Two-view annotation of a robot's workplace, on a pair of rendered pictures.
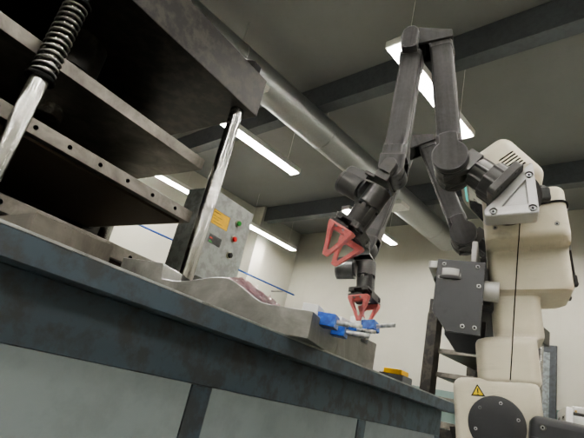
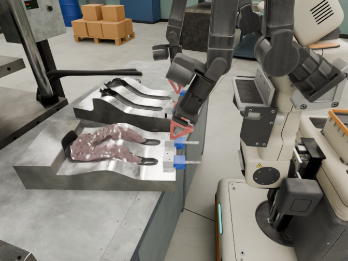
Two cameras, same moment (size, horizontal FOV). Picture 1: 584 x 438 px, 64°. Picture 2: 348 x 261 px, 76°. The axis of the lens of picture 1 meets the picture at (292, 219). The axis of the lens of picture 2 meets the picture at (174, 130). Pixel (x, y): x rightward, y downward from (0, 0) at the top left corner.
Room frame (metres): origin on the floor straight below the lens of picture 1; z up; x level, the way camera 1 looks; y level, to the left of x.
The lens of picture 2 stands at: (0.49, 0.09, 1.40)
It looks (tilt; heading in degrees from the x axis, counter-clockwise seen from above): 36 degrees down; 339
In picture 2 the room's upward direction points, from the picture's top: straight up
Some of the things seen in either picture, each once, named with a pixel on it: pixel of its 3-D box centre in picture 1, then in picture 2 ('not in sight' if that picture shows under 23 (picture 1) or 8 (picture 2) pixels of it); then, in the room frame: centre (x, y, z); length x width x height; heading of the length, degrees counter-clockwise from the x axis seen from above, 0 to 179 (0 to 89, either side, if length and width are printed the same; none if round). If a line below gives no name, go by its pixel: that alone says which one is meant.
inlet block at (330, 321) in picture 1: (332, 321); (182, 162); (1.01, -0.14, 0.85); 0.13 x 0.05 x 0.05; 68
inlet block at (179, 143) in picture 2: (341, 331); (182, 142); (1.11, -0.18, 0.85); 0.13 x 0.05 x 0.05; 68
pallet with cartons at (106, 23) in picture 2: not in sight; (103, 23); (6.55, -0.39, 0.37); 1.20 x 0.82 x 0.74; 51
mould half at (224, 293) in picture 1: (229, 307); (107, 151); (1.15, 0.10, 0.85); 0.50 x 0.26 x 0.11; 68
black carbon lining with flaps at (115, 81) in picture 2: not in sight; (132, 93); (1.46, -0.07, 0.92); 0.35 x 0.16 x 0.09; 51
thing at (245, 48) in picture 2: not in sight; (258, 25); (4.59, -3.34, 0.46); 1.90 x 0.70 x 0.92; 133
